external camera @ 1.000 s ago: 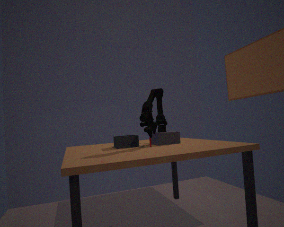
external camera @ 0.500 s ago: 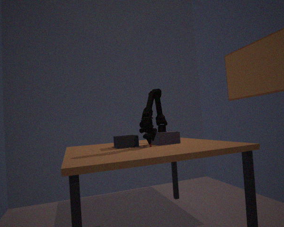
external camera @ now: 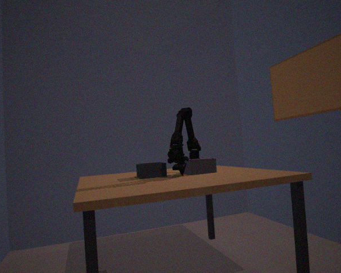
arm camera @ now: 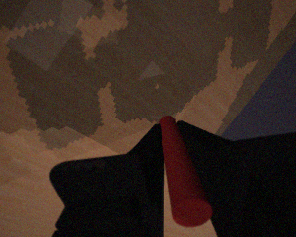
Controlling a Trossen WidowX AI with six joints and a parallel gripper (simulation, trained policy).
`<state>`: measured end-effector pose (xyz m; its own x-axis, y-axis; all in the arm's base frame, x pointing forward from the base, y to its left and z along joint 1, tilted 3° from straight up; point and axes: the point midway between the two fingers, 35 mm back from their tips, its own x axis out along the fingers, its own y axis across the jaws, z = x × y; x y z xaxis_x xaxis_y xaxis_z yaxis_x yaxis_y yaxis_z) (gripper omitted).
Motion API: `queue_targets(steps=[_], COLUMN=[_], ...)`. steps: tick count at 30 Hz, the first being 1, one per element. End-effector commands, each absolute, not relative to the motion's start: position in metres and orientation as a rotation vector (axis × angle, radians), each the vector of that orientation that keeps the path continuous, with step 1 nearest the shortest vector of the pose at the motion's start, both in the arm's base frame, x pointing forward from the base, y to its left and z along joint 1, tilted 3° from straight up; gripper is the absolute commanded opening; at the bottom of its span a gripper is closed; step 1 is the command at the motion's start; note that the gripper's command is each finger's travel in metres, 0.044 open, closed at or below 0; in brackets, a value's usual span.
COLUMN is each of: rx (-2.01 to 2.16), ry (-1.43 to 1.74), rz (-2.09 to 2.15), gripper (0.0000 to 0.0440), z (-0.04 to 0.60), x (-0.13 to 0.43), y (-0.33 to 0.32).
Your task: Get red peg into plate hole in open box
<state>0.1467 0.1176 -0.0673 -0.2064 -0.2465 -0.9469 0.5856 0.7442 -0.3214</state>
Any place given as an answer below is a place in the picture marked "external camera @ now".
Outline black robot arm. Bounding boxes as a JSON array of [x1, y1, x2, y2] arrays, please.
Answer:
[[168, 107, 201, 164]]

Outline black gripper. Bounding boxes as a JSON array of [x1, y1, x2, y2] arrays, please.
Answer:
[[172, 153, 189, 175]]

